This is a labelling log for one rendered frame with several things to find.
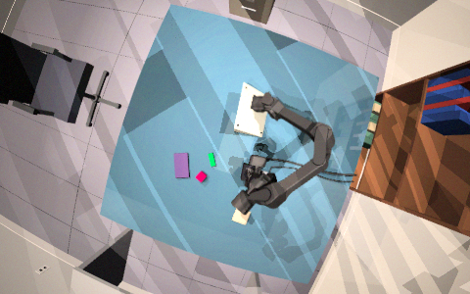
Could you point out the beige flat square block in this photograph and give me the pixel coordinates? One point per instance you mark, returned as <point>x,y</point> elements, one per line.
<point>238,217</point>

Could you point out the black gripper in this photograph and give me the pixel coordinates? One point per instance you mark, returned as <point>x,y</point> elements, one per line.
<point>257,161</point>

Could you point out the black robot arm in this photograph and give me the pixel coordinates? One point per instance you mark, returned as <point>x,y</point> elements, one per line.
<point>265,189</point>

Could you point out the small magenta cube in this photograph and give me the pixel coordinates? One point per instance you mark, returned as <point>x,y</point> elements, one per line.
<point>201,176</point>

